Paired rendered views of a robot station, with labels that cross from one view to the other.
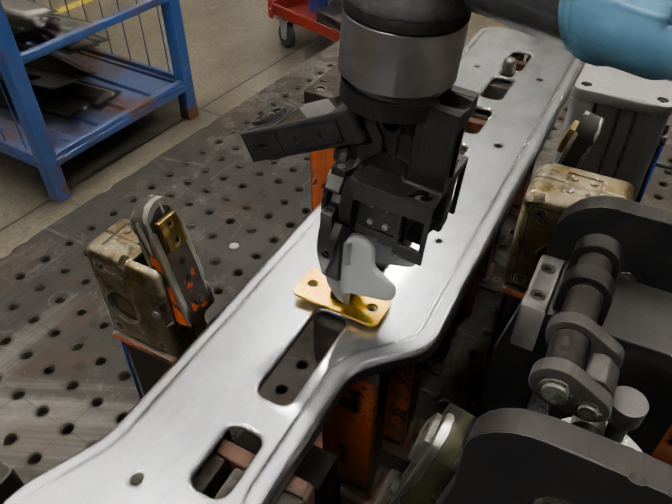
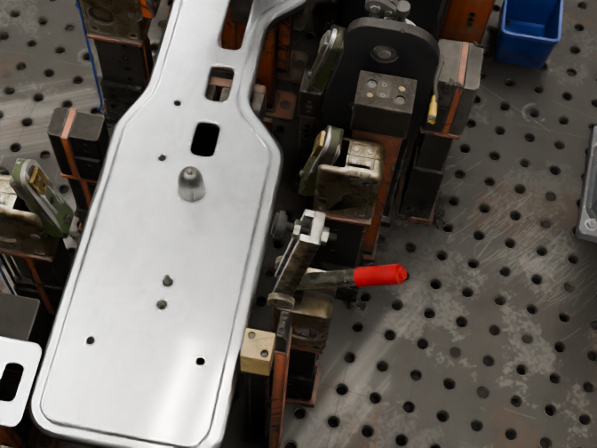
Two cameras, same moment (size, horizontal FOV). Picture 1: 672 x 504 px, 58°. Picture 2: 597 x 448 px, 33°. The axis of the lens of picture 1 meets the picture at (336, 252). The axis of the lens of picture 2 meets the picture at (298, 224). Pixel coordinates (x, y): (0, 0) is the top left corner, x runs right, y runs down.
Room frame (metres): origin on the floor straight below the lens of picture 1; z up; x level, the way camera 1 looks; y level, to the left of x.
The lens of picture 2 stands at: (-0.51, 0.25, 2.11)
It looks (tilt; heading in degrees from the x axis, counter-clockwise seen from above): 63 degrees down; 337
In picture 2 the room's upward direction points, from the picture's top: 5 degrees clockwise
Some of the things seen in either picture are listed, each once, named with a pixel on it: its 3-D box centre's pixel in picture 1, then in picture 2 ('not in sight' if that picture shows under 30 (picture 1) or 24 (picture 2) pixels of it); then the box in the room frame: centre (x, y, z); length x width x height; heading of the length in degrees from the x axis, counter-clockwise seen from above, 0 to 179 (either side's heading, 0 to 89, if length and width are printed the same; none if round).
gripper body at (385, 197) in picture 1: (394, 159); not in sight; (0.36, -0.04, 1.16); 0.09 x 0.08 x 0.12; 62
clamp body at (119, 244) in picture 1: (172, 364); (123, 48); (0.41, 0.18, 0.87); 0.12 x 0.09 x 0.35; 62
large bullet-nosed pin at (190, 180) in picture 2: not in sight; (190, 183); (0.08, 0.15, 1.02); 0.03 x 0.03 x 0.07
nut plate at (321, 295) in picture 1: (342, 292); not in sight; (0.38, -0.01, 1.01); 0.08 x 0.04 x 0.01; 62
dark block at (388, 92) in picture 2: not in sight; (368, 177); (0.08, -0.09, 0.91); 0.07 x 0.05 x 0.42; 62
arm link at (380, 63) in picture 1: (402, 45); not in sight; (0.36, -0.04, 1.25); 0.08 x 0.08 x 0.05
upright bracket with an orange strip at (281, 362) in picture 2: not in sight; (278, 399); (-0.19, 0.12, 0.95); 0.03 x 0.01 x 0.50; 152
